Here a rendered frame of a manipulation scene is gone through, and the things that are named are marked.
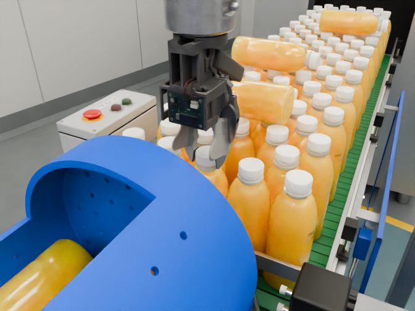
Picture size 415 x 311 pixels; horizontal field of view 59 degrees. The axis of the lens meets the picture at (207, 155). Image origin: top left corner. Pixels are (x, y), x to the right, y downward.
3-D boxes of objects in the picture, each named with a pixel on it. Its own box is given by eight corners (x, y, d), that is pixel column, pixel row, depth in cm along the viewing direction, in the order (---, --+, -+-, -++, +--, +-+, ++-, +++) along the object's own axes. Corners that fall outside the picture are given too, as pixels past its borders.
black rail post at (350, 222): (335, 257, 68) (343, 225, 64) (338, 247, 70) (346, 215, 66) (347, 261, 67) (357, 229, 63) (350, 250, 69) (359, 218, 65)
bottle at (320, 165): (294, 244, 70) (309, 162, 60) (279, 219, 76) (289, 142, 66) (328, 237, 71) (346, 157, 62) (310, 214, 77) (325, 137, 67)
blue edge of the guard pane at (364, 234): (310, 377, 93) (352, 232, 66) (357, 200, 153) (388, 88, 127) (331, 387, 91) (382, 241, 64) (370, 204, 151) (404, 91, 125)
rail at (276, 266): (112, 212, 71) (110, 200, 69) (115, 210, 72) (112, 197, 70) (318, 292, 55) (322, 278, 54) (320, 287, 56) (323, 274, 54)
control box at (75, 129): (65, 165, 76) (55, 121, 71) (126, 126, 91) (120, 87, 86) (102, 178, 72) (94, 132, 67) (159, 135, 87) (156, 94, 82)
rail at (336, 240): (320, 287, 56) (323, 274, 54) (394, 43, 177) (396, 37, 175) (325, 290, 56) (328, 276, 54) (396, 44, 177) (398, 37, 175)
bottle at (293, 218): (254, 271, 64) (263, 187, 54) (281, 252, 68) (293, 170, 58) (286, 298, 60) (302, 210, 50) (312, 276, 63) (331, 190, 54)
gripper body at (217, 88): (159, 124, 51) (153, 36, 45) (190, 102, 57) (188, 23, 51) (208, 136, 48) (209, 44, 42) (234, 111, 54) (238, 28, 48)
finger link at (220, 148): (203, 183, 55) (192, 127, 51) (220, 164, 59) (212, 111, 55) (222, 186, 53) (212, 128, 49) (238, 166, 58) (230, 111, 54)
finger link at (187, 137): (162, 167, 57) (167, 117, 52) (181, 150, 62) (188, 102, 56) (178, 175, 57) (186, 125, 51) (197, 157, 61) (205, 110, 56)
